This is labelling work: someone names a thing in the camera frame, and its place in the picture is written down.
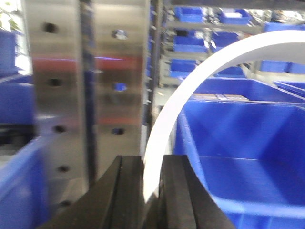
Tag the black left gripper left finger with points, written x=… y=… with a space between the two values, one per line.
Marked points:
x=114 y=202

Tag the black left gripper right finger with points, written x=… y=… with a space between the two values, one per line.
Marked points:
x=183 y=202

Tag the white curved PVC pipe piece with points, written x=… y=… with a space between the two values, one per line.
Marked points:
x=288 y=46

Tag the large blue target bin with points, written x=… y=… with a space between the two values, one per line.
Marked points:
x=246 y=143

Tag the blue bin left side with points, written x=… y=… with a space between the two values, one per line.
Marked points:
x=23 y=188

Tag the stainless steel shelf upright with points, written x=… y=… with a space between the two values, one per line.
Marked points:
x=91 y=70

